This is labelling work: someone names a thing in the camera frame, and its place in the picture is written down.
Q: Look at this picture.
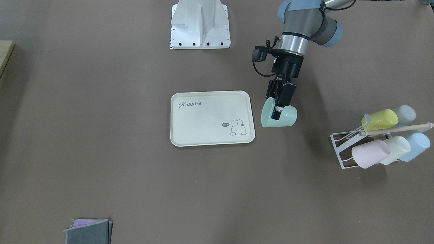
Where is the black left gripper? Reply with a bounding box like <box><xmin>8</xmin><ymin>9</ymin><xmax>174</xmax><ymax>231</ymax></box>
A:
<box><xmin>265</xmin><ymin>50</ymin><xmax>304</xmax><ymax>120</ymax></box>

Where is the green cup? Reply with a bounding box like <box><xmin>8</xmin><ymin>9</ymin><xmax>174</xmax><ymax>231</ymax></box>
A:
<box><xmin>261</xmin><ymin>97</ymin><xmax>298</xmax><ymax>128</ymax></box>

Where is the cream rabbit tray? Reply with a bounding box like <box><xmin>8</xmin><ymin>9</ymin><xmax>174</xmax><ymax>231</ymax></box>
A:
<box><xmin>170</xmin><ymin>90</ymin><xmax>255</xmax><ymax>147</ymax></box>

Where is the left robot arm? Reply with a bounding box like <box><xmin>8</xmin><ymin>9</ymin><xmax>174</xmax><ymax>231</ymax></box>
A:
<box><xmin>266</xmin><ymin>0</ymin><xmax>343</xmax><ymax>120</ymax></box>

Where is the pink cup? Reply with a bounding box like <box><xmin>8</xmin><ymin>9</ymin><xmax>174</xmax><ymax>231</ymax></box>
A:
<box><xmin>351</xmin><ymin>140</ymin><xmax>390</xmax><ymax>169</ymax></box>

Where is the yellow cup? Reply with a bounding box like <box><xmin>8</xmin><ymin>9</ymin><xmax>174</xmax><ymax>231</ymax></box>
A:
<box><xmin>361</xmin><ymin>109</ymin><xmax>399</xmax><ymax>131</ymax></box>

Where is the pale blue-white cup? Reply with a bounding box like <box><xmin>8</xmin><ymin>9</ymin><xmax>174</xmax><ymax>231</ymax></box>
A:
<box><xmin>392</xmin><ymin>105</ymin><xmax>417</xmax><ymax>126</ymax></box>

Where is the cream white cup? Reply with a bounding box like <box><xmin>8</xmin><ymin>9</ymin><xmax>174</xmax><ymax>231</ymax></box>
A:
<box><xmin>379</xmin><ymin>136</ymin><xmax>411</xmax><ymax>165</ymax></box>

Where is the light blue cup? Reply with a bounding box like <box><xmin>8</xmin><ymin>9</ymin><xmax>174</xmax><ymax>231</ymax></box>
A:
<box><xmin>400</xmin><ymin>133</ymin><xmax>431</xmax><ymax>162</ymax></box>

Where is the grey folded cloth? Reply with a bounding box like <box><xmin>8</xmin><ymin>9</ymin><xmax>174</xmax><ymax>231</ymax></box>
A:
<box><xmin>63</xmin><ymin>219</ymin><xmax>113</xmax><ymax>244</ymax></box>

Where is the wooden cutting board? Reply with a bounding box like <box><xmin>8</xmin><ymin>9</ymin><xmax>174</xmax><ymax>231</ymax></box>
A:
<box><xmin>0</xmin><ymin>40</ymin><xmax>15</xmax><ymax>77</ymax></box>

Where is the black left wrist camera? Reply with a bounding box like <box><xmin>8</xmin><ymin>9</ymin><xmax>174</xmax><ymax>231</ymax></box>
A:
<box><xmin>251</xmin><ymin>37</ymin><xmax>280</xmax><ymax>62</ymax></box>

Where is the white wire cup rack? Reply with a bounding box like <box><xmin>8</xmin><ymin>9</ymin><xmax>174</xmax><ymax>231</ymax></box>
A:
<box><xmin>330</xmin><ymin>122</ymin><xmax>433</xmax><ymax>169</ymax></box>

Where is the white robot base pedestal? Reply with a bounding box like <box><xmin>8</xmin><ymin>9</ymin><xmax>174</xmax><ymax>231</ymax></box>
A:
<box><xmin>170</xmin><ymin>0</ymin><xmax>231</xmax><ymax>49</ymax></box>

